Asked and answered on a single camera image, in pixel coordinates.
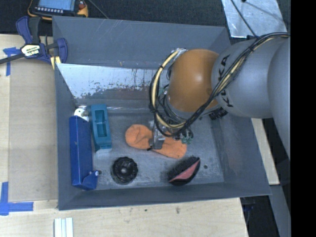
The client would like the teal plastic holder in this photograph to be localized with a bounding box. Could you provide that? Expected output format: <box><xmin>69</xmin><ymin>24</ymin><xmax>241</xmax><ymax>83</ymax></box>
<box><xmin>89</xmin><ymin>104</ymin><xmax>113</xmax><ymax>153</ymax></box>

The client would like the long blue box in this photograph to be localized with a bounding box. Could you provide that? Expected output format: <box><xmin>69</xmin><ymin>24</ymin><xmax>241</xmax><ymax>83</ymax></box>
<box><xmin>69</xmin><ymin>115</ymin><xmax>102</xmax><ymax>191</ymax></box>

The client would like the black cylinder on white bracket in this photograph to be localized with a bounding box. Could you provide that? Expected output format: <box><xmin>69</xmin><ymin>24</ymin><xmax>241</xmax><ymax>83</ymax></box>
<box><xmin>208</xmin><ymin>107</ymin><xmax>229</xmax><ymax>120</ymax></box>

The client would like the pale wood board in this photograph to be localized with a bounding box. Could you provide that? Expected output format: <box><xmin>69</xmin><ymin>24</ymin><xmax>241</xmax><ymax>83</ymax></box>
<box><xmin>8</xmin><ymin>59</ymin><xmax>59</xmax><ymax>202</ymax></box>

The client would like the orange cloth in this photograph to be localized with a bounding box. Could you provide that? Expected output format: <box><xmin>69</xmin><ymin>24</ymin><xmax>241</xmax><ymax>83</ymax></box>
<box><xmin>124</xmin><ymin>123</ymin><xmax>188</xmax><ymax>159</ymax></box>

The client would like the grey metal bin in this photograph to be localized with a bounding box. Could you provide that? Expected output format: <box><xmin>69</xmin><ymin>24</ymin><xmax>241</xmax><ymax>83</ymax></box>
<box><xmin>51</xmin><ymin>15</ymin><xmax>273</xmax><ymax>211</ymax></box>

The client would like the black and pink brush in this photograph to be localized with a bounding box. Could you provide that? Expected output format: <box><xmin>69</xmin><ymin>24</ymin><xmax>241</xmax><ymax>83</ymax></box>
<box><xmin>167</xmin><ymin>155</ymin><xmax>201</xmax><ymax>187</ymax></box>

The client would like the black round ribbed cap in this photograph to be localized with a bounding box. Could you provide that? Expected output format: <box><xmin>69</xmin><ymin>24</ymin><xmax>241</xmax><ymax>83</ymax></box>
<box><xmin>110</xmin><ymin>156</ymin><xmax>139</xmax><ymax>185</ymax></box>

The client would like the small white round object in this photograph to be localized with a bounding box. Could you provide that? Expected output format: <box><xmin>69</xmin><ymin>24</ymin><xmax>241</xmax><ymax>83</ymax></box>
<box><xmin>74</xmin><ymin>107</ymin><xmax>90</xmax><ymax>122</ymax></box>

